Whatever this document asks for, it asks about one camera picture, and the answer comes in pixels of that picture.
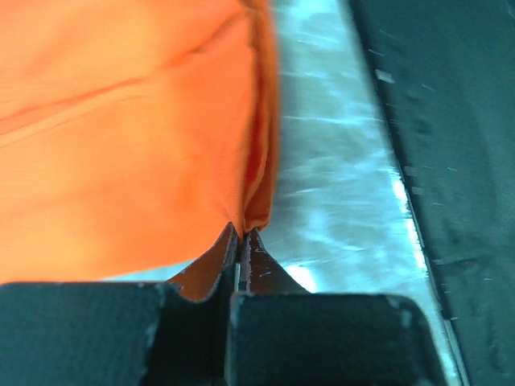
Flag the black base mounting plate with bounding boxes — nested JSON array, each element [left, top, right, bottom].
[[349, 0, 514, 385]]

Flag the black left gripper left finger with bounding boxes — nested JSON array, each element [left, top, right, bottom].
[[1, 225, 238, 385]]

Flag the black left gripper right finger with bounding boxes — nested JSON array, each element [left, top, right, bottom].
[[225, 231, 446, 386]]

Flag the orange t shirt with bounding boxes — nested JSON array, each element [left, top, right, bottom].
[[1, 1, 280, 282]]

